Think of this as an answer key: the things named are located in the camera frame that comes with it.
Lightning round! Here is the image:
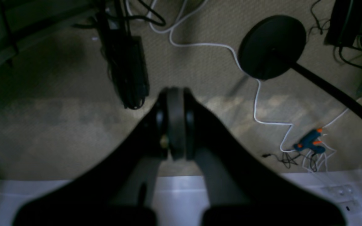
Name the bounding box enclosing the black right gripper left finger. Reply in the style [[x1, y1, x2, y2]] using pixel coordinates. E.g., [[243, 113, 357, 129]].
[[13, 88, 169, 226]]

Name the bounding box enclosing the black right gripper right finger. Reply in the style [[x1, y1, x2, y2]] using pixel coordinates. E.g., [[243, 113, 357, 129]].
[[168, 88, 346, 226]]

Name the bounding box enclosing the blue orange glue gun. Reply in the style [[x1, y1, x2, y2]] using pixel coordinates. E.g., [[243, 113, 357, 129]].
[[293, 128, 326, 154]]

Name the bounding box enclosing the black lamp pole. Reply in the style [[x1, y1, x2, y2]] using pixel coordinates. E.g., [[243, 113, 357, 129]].
[[290, 62, 362, 120]]

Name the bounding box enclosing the black round lamp base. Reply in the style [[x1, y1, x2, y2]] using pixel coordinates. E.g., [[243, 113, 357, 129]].
[[238, 15, 306, 80]]

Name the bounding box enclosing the black equipment top right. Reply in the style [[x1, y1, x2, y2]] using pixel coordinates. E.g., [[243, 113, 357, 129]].
[[326, 0, 362, 70]]

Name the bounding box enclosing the white cable on floor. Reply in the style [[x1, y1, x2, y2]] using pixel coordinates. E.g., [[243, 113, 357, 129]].
[[124, 0, 349, 173]]

